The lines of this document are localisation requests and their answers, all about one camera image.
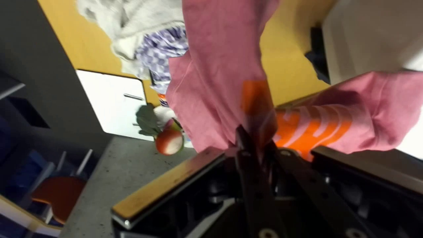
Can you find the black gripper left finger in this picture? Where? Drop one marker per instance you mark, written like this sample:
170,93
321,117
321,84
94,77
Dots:
248,186

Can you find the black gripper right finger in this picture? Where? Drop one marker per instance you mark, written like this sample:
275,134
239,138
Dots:
304,203

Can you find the pink shirt orange print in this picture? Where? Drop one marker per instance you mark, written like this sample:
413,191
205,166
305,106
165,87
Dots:
219,80

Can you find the long wooden desk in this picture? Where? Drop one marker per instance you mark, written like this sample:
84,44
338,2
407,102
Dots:
162,186

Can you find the red toy apple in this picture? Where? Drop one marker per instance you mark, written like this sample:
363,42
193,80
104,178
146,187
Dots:
169,139

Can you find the white bowl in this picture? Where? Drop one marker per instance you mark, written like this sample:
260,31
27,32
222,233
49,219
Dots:
164,114

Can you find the green toy broccoli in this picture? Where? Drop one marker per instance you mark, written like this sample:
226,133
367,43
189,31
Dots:
145,120

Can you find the black marker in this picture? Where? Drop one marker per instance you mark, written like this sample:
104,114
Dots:
132,97

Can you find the purple checkered cloth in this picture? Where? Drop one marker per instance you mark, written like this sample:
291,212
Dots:
160,51

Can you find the white board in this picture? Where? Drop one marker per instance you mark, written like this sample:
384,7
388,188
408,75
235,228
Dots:
109,104

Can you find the orange chair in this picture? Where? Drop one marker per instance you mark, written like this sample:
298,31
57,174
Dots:
59,196

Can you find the white cloth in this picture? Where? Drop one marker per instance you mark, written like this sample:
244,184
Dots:
127,22

